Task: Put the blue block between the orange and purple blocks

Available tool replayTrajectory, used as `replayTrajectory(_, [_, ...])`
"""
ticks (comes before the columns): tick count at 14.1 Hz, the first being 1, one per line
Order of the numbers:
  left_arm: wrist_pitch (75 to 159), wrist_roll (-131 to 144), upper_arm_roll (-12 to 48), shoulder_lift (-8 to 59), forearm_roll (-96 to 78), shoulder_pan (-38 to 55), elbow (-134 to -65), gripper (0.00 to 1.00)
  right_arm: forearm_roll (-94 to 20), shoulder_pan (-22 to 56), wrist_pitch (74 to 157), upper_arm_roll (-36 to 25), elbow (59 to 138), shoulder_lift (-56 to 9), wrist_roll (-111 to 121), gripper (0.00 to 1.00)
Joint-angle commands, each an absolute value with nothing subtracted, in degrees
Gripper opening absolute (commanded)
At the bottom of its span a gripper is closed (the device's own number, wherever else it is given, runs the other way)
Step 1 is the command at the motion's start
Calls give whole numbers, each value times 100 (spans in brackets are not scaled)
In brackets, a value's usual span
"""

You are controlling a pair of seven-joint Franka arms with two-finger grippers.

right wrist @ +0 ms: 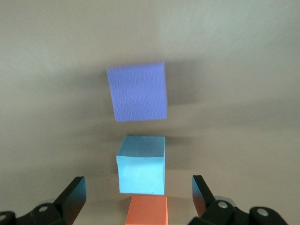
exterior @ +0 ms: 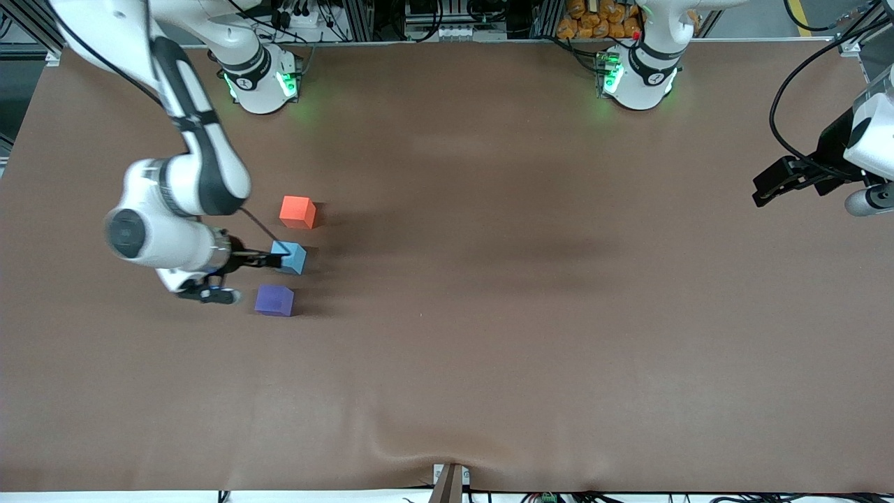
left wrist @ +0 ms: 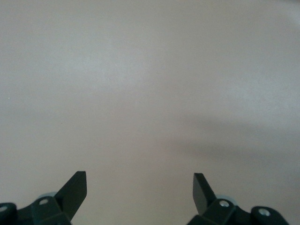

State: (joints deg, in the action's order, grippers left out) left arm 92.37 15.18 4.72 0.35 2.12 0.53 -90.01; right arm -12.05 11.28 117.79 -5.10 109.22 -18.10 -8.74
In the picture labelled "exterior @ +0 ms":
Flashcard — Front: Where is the purple foam cube block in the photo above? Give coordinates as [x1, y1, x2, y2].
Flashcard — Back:
[254, 284, 295, 318]

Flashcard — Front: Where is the brown table cover mat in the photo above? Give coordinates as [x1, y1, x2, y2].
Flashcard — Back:
[0, 41, 894, 494]

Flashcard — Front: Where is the aluminium frame profile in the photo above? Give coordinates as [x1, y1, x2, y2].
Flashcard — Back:
[0, 0, 64, 65]
[835, 0, 894, 78]

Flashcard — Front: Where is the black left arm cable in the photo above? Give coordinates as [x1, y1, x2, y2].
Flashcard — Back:
[768, 0, 882, 170]

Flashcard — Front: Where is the white power strip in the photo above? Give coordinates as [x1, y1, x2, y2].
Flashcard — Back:
[434, 24, 508, 41]

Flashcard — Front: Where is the orange foam cube block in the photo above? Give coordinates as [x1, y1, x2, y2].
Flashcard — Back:
[279, 196, 317, 231]

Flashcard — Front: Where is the blue foam cube block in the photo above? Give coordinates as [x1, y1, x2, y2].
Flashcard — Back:
[270, 240, 308, 276]

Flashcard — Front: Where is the pile of orange objects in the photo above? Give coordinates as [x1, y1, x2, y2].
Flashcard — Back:
[557, 0, 645, 41]

